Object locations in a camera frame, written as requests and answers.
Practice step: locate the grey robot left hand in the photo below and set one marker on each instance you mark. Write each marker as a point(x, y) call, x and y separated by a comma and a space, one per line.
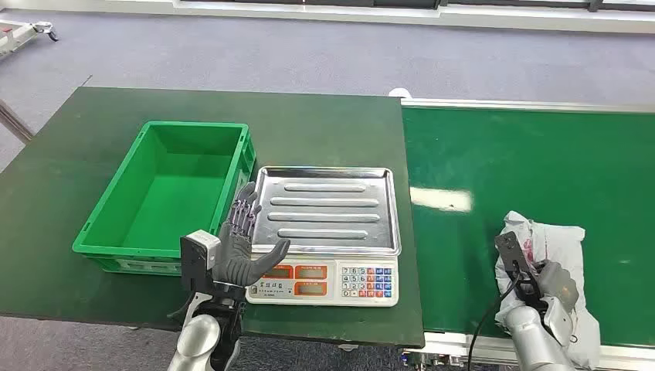
point(236, 256)

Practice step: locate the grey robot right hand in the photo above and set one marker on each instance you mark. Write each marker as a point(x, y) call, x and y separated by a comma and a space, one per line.
point(558, 286)

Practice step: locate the grey plastic mailer package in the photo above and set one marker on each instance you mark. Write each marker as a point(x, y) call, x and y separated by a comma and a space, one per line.
point(558, 240)

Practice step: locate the white conveyor end cap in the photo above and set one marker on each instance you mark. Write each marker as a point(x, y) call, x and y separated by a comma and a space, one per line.
point(400, 92)

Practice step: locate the white electronic scale steel tray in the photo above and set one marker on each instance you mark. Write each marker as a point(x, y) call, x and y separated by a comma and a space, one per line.
point(327, 230)

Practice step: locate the green plastic crate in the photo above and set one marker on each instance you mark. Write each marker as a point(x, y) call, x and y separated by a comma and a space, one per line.
point(163, 194)

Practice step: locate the dark green table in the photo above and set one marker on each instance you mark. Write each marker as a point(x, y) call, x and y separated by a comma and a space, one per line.
point(77, 153)

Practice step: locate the grey metal bar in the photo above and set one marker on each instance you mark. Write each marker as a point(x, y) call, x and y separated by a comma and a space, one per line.
point(13, 123)

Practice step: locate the white wheeled cart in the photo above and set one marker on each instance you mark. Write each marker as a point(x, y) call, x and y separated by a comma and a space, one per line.
point(15, 33)

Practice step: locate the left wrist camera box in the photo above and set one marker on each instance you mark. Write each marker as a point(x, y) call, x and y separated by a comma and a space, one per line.
point(197, 256)

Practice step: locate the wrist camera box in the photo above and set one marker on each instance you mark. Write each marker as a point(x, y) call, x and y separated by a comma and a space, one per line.
point(511, 251)
point(197, 256)

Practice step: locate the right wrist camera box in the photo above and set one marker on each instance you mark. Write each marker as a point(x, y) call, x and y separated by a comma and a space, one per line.
point(511, 251)

